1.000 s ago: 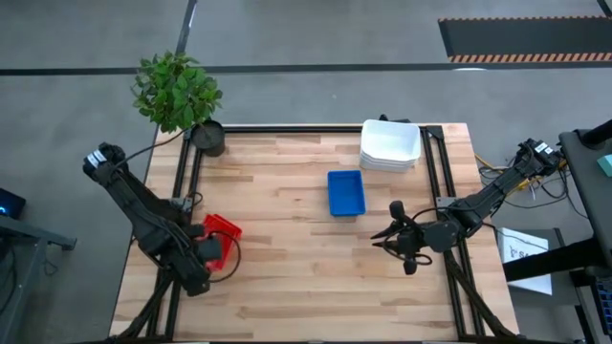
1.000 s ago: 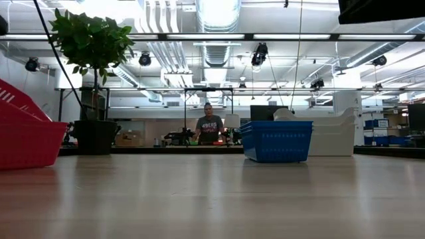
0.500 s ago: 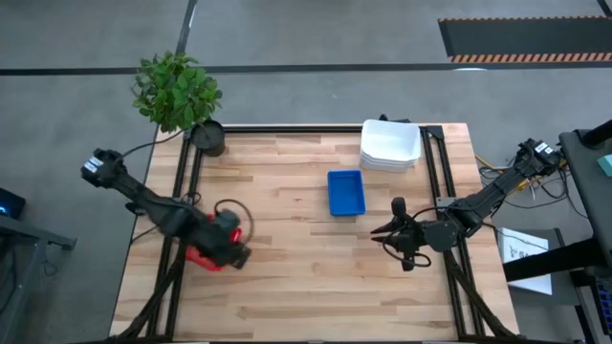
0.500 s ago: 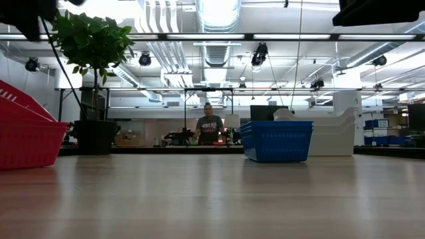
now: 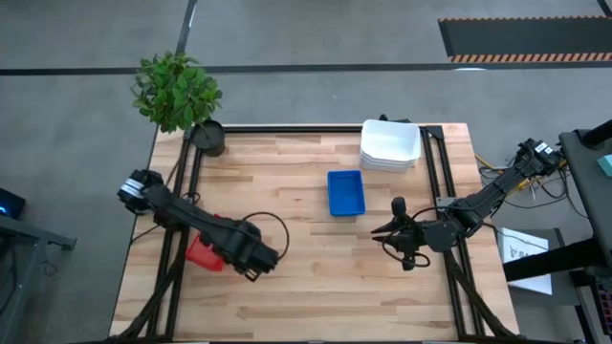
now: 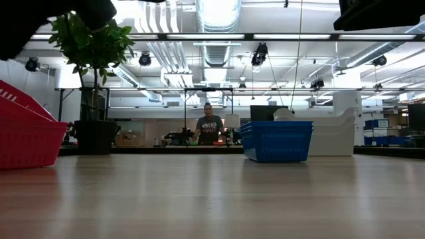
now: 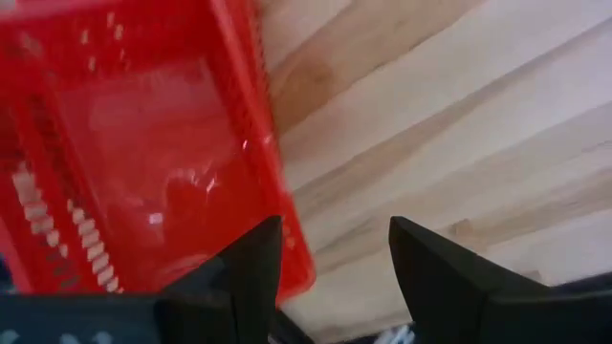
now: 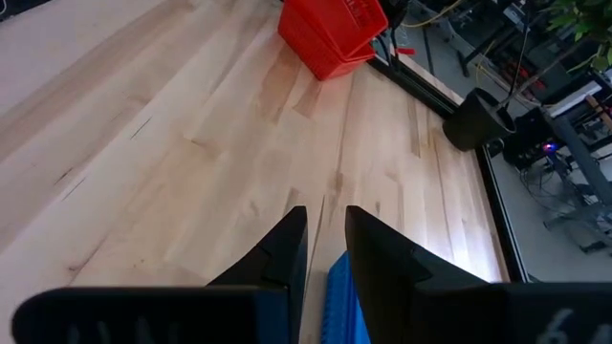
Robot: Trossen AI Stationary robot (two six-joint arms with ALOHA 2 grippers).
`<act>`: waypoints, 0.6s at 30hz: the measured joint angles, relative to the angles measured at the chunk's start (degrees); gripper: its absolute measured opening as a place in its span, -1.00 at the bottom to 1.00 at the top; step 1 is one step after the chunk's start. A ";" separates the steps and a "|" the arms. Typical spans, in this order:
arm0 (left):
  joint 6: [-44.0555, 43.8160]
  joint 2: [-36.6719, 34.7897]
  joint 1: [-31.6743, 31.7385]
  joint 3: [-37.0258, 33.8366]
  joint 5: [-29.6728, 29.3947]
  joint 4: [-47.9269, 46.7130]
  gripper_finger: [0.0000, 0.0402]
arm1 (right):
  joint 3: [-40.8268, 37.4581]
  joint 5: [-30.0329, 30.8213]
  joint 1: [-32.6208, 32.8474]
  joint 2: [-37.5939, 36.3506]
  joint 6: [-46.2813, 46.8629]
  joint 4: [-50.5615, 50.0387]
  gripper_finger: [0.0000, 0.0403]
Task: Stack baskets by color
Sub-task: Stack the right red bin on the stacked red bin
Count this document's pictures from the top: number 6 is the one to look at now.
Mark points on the black background robot arm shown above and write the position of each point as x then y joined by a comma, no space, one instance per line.
179,136

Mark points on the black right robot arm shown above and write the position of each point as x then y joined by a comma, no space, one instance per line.
378,13

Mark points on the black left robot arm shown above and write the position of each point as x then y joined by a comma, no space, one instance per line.
33,23

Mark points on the blue storage crate stack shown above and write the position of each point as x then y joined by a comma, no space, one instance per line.
376,131

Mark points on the person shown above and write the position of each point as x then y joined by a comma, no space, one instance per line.
209,127

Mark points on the white lamp shade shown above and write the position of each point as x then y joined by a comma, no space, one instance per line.
232,121

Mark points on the black computer monitor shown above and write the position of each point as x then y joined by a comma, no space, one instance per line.
264,113
416,116

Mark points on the black hanging ceiling device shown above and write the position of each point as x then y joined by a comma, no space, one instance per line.
259,54

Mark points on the brown cardboard box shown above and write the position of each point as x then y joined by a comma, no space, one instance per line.
127,139

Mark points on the black ceiling spotlight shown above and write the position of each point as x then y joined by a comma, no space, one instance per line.
32,64
144,59
379,60
317,84

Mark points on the black plant pot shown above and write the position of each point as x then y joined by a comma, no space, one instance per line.
95,137

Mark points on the white square pillar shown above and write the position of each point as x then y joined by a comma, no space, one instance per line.
347,99

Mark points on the green leafy indoor tree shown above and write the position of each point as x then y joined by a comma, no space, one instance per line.
93,43

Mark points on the silver ceiling air duct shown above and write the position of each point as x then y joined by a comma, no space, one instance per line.
217,16

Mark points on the black metal shelf frame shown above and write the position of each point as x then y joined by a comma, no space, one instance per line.
60,106

